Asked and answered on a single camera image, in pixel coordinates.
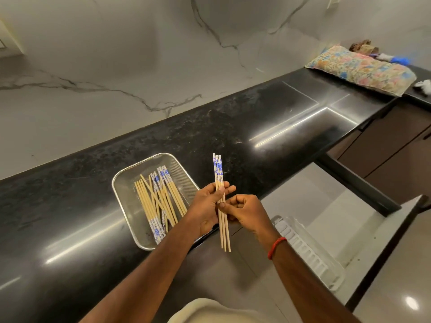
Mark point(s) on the person's right hand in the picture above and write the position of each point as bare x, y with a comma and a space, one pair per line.
249, 211

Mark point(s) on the person's left hand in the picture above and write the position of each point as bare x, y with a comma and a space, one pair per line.
202, 211

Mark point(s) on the pile of bamboo chopsticks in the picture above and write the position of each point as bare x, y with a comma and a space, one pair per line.
158, 201

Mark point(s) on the metal mesh tray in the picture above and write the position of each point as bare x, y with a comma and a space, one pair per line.
128, 195

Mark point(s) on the white drawer with brown front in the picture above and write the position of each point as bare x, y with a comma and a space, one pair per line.
336, 211

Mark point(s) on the person's left forearm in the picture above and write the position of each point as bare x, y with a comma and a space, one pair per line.
144, 282

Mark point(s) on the person's right forearm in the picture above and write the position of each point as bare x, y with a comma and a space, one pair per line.
309, 289

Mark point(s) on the red wrist band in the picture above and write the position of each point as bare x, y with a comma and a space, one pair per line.
277, 245

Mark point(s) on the white plastic cutlery box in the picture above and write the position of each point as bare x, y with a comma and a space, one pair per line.
303, 245

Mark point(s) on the cream shirt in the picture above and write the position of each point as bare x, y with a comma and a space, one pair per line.
208, 312

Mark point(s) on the brown cabinet door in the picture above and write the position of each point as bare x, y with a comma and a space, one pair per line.
387, 137
341, 146
404, 174

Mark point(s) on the floral pillow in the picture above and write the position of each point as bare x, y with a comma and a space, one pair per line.
360, 68

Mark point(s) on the white crumpled cloth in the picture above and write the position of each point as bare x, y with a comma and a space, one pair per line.
423, 87

